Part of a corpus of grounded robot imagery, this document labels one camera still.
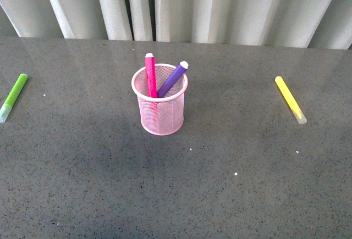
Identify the pink highlighter pen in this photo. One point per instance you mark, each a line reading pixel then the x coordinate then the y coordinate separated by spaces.
pixel 151 82

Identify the pink mesh pen cup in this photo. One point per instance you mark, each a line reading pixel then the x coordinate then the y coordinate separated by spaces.
pixel 160 116

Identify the yellow highlighter pen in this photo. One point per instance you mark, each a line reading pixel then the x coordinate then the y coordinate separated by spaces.
pixel 290 100

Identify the green highlighter pen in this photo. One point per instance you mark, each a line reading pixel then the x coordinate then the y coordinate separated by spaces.
pixel 13 96

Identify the purple highlighter pen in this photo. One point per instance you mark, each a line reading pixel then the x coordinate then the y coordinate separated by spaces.
pixel 173 78

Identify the white pleated curtain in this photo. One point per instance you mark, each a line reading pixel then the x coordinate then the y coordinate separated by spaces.
pixel 287 23

